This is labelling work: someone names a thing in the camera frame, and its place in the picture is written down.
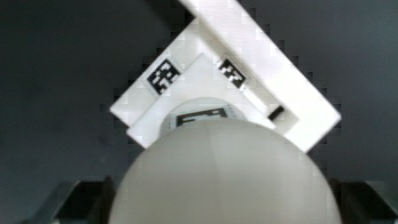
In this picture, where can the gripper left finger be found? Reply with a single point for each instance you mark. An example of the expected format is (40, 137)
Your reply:
(77, 204)

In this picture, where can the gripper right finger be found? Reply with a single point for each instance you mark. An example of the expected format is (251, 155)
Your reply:
(367, 202)

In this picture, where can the white lamp bulb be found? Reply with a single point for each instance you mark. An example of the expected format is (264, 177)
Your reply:
(221, 174)

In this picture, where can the white lamp base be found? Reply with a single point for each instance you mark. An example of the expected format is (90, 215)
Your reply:
(198, 87)

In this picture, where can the white right fence rail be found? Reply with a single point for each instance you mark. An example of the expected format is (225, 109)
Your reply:
(241, 34)

